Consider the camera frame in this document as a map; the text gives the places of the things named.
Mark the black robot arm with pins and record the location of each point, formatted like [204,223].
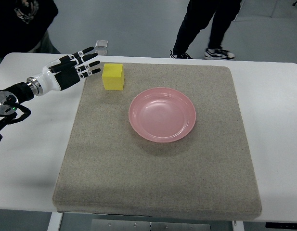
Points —
[11,109]

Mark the person in black sweater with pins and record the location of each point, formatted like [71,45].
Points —
[23,24]

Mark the white chair leg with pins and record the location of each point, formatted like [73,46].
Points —
[241,5]

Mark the white table leg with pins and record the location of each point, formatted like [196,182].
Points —
[55,221]

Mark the metal table base plate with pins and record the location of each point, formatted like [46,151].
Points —
[125,225]

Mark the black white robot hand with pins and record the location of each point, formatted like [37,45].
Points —
[66,71]

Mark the person in black trousers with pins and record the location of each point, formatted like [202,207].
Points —
[198,15]

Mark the yellow foam block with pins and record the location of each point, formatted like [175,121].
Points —
[113,76]

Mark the beige fabric mat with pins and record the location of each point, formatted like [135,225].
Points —
[109,169]

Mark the pink plastic plate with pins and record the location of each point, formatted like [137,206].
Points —
[162,115]

